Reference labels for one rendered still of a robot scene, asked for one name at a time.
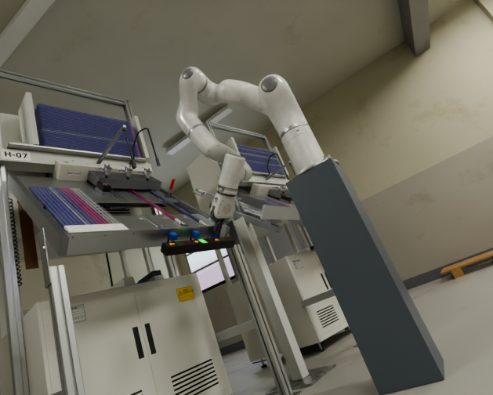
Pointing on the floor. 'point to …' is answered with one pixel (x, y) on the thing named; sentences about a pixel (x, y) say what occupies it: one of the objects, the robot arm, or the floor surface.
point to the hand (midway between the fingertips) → (217, 227)
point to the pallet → (478, 260)
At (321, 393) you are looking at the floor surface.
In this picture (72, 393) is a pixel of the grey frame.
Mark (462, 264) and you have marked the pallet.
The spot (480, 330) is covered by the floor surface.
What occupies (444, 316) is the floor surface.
